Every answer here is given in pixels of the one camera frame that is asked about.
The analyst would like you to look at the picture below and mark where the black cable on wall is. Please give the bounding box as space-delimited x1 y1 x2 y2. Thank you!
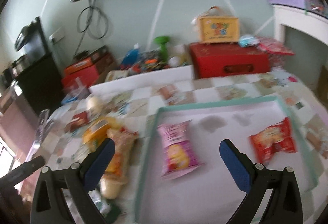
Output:
73 0 110 57

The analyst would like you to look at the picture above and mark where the round white bun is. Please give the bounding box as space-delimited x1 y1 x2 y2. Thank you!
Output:
87 95 103 115

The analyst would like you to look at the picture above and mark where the card game box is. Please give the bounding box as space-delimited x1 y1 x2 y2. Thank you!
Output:
105 70 128 82

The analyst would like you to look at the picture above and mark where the green dumbbell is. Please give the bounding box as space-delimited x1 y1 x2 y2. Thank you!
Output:
153 36 170 63

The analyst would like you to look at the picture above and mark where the checkered tablecloth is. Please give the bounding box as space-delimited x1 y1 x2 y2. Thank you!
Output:
31 70 327 223

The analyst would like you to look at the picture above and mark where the pink snack bag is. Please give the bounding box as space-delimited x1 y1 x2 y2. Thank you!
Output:
157 120 203 180

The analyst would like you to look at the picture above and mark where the long beige snack bag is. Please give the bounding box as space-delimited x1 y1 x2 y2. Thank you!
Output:
99 127 139 200

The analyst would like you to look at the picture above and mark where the yellow carry box with handle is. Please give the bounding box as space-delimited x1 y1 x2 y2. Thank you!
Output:
191 6 240 44

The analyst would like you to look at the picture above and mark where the pile of toys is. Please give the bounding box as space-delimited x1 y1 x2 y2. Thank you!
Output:
128 50 169 74

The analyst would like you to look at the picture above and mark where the black cabinet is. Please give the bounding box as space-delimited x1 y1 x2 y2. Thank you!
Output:
14 17 64 115

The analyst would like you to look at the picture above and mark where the orange bread bag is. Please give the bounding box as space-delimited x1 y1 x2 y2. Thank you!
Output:
82 117 122 151

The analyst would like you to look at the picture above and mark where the white tray with green rim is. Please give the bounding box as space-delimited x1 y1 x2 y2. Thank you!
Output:
133 96 319 224

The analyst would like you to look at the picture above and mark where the red snack bag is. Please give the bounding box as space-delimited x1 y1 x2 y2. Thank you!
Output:
248 117 297 165

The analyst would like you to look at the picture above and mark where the red box under orange box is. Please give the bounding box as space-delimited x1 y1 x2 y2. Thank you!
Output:
61 65 100 88

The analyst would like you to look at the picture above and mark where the large red gift box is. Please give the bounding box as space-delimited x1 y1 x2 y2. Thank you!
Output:
189 43 270 78

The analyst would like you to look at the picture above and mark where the wall power socket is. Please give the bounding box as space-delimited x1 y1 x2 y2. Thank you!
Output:
49 28 65 44

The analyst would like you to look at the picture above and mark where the wet wipes pack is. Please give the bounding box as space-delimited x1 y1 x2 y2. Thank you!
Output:
238 34 260 48

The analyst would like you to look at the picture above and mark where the red cracker pack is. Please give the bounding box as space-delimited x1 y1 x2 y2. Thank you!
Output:
64 111 89 132

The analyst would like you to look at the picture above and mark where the blue bottle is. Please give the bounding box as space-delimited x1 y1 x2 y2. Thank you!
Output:
120 43 140 68

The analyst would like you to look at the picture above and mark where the clear plastic box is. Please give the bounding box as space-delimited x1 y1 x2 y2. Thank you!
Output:
65 77 91 100

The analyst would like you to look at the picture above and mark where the orange flat box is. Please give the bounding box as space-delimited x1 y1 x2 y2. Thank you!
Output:
64 58 93 75

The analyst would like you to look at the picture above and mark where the white shelf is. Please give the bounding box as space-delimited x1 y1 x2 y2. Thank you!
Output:
272 3 328 92

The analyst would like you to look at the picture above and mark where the red patterned flat box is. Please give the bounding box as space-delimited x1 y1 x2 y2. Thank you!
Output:
258 37 295 55

